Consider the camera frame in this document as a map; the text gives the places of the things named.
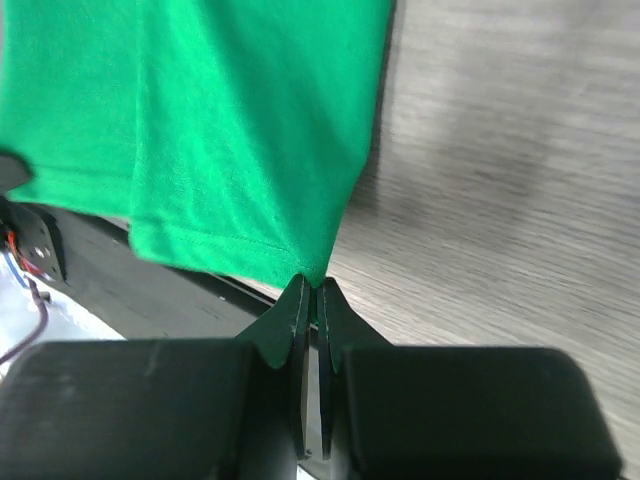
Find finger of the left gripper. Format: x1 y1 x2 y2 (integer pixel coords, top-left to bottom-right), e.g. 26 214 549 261
0 152 33 193

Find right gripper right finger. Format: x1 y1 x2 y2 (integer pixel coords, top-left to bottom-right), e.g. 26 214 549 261
316 279 623 479

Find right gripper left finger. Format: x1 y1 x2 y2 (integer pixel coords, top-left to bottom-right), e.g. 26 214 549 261
1 275 310 479

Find green t shirt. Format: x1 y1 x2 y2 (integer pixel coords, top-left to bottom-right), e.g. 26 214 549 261
1 1 391 288

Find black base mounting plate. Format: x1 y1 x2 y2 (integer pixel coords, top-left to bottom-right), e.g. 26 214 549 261
1 199 275 343

